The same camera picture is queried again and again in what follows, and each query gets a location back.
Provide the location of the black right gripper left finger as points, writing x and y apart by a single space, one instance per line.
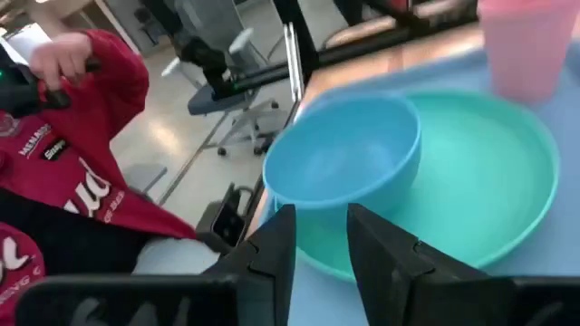
267 271

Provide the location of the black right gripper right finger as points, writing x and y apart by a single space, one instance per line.
399 280

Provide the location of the teal round plate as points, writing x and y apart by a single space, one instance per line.
476 181

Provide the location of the pink plastic cup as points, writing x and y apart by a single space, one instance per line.
525 50

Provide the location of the blue plastic tray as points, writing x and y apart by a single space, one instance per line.
544 253

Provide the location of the black box device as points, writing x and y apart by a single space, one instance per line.
224 222

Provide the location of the office chair with white armrests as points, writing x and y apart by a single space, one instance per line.
244 122

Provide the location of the person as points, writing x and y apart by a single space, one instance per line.
81 149

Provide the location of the person's hand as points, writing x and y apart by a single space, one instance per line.
59 56

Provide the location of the black aluminium table frame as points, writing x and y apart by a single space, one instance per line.
308 50

